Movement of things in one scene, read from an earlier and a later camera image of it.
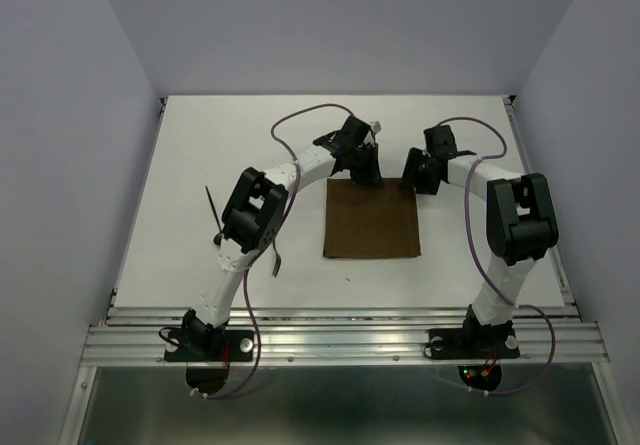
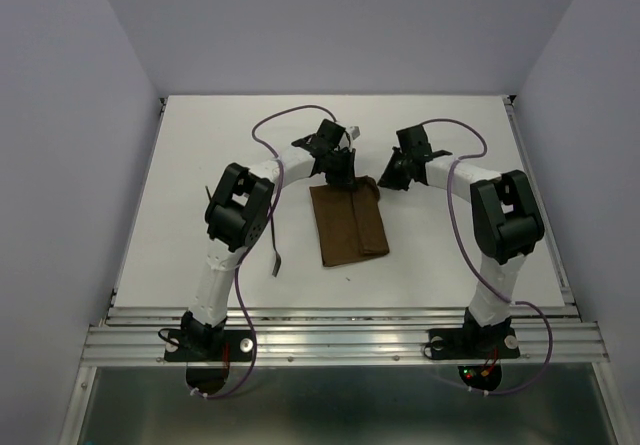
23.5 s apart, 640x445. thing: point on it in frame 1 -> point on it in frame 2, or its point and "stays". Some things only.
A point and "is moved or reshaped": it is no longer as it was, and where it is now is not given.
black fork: [279, 260] stays
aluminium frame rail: [345, 337] stays
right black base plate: [470, 343] stays
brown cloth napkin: [370, 222] is moved or reshaped
